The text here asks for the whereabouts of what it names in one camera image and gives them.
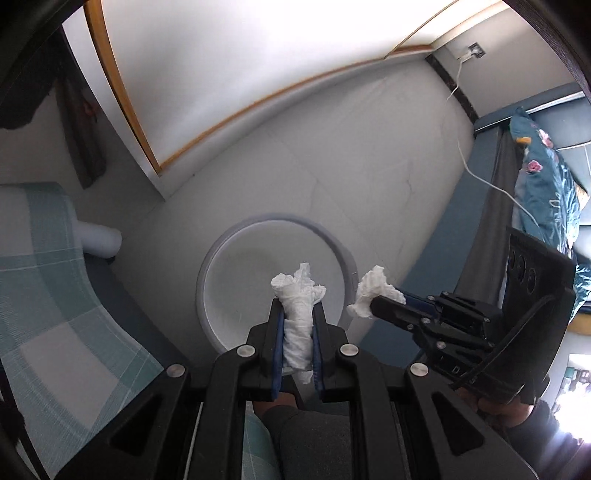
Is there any small white tissue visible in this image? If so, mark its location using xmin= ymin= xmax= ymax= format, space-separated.
xmin=346 ymin=265 xmax=407 ymax=318

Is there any white round trash bin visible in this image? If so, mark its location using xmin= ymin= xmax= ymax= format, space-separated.
xmin=194 ymin=212 xmax=360 ymax=356

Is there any person right hand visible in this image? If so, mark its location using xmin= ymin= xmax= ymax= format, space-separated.
xmin=456 ymin=387 xmax=534 ymax=428

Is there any person left hand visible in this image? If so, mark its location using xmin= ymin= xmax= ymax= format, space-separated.
xmin=252 ymin=392 xmax=297 ymax=419

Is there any teal floral bedding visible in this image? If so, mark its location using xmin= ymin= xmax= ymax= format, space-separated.
xmin=509 ymin=107 xmax=590 ymax=314

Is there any white table leg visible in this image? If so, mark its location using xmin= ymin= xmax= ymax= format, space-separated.
xmin=75 ymin=221 xmax=122 ymax=259

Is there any teal checked tablecloth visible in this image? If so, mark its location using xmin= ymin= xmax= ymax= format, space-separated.
xmin=1 ymin=183 xmax=280 ymax=479

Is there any white charger cable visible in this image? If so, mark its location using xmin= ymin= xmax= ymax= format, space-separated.
xmin=445 ymin=50 xmax=541 ymax=229

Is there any wall power socket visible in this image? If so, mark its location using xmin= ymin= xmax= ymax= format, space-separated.
xmin=468 ymin=42 xmax=486 ymax=59

